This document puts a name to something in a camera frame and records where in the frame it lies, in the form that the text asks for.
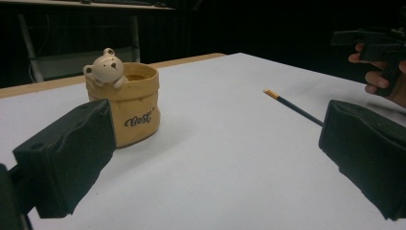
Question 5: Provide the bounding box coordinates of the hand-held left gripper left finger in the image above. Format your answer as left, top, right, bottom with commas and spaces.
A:
9, 98, 117, 219

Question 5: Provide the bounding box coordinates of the dark pen with gold tip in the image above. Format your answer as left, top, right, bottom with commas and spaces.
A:
263, 88, 325, 127

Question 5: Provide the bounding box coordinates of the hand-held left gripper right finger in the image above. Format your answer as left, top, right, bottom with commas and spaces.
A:
318, 99, 406, 221

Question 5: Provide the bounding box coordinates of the metal frame table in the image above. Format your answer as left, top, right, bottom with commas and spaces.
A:
0, 0, 176, 84

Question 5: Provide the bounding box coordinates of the yellow bear pen holder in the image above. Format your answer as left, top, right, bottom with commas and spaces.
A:
82, 47, 161, 149

